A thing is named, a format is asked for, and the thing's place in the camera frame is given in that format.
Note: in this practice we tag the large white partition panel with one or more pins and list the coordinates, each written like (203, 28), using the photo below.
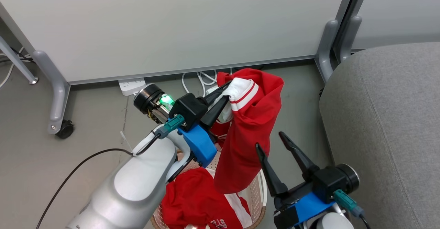
(172, 26)

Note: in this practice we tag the right wrist blue camera box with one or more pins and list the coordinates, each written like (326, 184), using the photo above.
(309, 206)

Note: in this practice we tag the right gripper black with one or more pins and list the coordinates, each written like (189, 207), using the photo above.
(328, 182)

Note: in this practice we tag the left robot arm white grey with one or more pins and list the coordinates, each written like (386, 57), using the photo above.
(144, 181)

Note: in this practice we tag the white power strip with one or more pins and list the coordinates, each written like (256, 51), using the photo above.
(131, 86)

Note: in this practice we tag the narrow white partition panel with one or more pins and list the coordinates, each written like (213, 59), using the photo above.
(398, 12)

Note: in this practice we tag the grey metal table leg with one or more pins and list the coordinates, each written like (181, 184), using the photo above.
(19, 64)

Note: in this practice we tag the black caster wheel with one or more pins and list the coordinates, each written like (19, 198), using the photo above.
(65, 130)

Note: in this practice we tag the white perforated laundry basket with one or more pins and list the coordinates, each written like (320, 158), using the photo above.
(256, 196)

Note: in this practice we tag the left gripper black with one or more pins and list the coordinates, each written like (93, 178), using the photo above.
(189, 110)

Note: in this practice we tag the grey partition leg with caster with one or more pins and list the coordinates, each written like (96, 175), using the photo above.
(56, 91)

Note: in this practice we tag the grey fabric sofa seat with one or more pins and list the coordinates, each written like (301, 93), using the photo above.
(388, 129)

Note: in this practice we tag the red garment with white cuff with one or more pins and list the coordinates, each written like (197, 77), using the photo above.
(247, 143)

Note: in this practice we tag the left wrist blue camera box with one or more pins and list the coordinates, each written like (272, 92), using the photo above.
(201, 144)

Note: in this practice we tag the wrist blue camera box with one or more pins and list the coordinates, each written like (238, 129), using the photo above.
(309, 206)
(201, 144)

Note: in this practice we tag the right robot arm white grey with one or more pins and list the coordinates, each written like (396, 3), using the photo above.
(333, 222)

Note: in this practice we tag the red jersey with printed letters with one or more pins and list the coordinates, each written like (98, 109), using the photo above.
(196, 201)

